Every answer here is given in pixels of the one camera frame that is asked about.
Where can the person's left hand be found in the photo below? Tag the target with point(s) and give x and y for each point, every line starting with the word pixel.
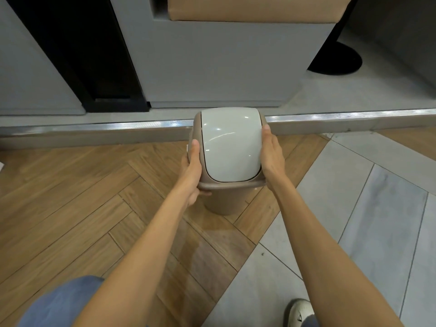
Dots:
pixel 191 173

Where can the person's right hand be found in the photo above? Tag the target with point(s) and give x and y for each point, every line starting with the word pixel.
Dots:
pixel 272 160

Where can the person's left thumb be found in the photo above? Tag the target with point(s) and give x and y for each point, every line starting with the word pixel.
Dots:
pixel 196 156

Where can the person's right thumb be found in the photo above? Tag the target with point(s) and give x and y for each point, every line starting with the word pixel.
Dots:
pixel 267 139

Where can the beige swing-lid trash bin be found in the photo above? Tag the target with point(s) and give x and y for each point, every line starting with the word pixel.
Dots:
pixel 228 149

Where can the person's right forearm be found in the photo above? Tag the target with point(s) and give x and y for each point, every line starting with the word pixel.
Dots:
pixel 335 255

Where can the person's left forearm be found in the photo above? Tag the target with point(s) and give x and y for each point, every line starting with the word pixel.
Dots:
pixel 136 255

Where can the silver metal floor strip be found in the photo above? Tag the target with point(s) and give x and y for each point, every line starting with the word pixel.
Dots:
pixel 218 120

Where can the black round table base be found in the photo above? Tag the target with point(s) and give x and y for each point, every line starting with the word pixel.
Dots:
pixel 335 59

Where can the tan leather seat cushion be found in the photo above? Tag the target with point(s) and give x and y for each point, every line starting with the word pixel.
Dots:
pixel 255 8

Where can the person's white shoe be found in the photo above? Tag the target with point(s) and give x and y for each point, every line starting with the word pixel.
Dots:
pixel 301 313

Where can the grey side cabinet panel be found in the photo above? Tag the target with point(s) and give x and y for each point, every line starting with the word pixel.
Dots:
pixel 30 64

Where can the person's blue trouser leg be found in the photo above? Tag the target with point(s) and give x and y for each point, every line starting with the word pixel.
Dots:
pixel 58 303

